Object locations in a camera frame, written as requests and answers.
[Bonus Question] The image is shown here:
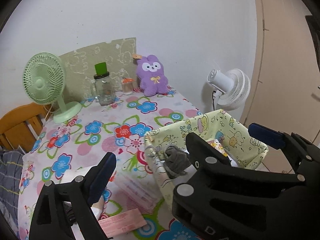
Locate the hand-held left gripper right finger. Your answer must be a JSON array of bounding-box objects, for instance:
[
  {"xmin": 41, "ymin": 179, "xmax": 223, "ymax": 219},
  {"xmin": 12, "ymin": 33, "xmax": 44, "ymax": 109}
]
[{"xmin": 248, "ymin": 122, "xmax": 320, "ymax": 174}]

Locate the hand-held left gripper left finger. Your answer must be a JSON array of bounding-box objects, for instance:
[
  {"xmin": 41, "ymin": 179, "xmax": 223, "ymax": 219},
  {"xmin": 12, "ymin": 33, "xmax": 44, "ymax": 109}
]
[{"xmin": 29, "ymin": 152, "xmax": 117, "ymax": 240}]

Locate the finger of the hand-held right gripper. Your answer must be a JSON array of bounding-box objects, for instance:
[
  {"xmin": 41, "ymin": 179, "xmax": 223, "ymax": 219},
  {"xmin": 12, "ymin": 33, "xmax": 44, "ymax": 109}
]
[{"xmin": 172, "ymin": 132, "xmax": 320, "ymax": 240}]

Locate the grey cloth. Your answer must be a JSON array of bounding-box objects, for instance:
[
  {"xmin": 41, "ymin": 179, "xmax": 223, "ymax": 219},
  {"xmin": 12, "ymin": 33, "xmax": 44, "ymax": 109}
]
[{"xmin": 162, "ymin": 145, "xmax": 193, "ymax": 179}]

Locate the yellow cartoon fabric basket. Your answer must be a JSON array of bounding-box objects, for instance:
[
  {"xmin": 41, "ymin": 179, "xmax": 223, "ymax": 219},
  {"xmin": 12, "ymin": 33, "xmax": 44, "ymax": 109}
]
[{"xmin": 144, "ymin": 109, "xmax": 270, "ymax": 213}]

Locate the cartoon print packet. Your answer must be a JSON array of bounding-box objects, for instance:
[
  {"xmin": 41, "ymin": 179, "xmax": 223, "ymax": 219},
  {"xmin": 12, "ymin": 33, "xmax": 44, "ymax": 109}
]
[{"xmin": 209, "ymin": 139, "xmax": 229, "ymax": 157}]

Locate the clear plastic packet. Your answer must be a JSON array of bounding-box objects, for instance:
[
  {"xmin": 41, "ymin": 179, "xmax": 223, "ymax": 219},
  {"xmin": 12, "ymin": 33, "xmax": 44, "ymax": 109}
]
[{"xmin": 116, "ymin": 171, "xmax": 162, "ymax": 214}]

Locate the pink paper packet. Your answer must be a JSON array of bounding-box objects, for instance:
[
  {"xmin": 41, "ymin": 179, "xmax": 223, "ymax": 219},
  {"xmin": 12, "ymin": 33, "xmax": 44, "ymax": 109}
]
[{"xmin": 97, "ymin": 209, "xmax": 147, "ymax": 237}]

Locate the floral tablecloth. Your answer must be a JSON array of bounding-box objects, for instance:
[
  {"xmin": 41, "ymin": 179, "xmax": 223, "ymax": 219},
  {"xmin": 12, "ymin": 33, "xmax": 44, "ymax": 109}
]
[{"xmin": 17, "ymin": 86, "xmax": 208, "ymax": 240}]

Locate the white fan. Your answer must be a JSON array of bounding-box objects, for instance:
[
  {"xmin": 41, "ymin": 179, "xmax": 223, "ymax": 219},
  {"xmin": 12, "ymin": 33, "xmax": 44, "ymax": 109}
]
[{"xmin": 207, "ymin": 68, "xmax": 251, "ymax": 111}]

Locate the beige wooden door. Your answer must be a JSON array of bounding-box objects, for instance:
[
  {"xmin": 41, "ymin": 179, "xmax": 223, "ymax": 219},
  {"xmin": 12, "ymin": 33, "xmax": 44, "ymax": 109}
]
[{"xmin": 251, "ymin": 0, "xmax": 320, "ymax": 174}]

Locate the glass jar with green lid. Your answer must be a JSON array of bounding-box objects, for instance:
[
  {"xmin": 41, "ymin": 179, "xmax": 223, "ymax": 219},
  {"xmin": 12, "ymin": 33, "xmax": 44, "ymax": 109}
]
[{"xmin": 90, "ymin": 62, "xmax": 117, "ymax": 106}]

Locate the blue plaid cloth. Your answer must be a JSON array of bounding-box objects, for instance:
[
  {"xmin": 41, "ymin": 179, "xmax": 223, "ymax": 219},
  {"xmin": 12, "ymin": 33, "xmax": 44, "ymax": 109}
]
[{"xmin": 0, "ymin": 149, "xmax": 24, "ymax": 230}]

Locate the cotton swab container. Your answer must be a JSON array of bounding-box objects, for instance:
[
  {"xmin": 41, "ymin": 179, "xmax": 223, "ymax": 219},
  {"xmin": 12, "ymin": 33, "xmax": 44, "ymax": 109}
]
[{"xmin": 121, "ymin": 77, "xmax": 134, "ymax": 95}]

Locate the wooden chair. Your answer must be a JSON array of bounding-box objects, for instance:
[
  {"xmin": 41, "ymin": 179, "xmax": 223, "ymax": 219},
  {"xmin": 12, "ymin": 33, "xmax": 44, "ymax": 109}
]
[{"xmin": 0, "ymin": 102, "xmax": 54, "ymax": 153}]

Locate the purple plush bunny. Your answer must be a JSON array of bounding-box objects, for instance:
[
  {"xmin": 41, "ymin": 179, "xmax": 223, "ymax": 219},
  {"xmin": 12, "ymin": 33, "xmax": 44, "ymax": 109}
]
[{"xmin": 132, "ymin": 54, "xmax": 169, "ymax": 97}]

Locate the green desk fan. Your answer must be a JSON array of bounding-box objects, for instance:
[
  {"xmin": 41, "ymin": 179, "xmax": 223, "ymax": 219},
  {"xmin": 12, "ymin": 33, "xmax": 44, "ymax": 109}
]
[{"xmin": 23, "ymin": 52, "xmax": 82, "ymax": 124}]

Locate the green printed felt board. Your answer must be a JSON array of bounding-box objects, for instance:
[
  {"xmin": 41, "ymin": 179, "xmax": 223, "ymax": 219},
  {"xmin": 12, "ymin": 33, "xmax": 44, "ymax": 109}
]
[{"xmin": 59, "ymin": 37, "xmax": 137, "ymax": 103}]

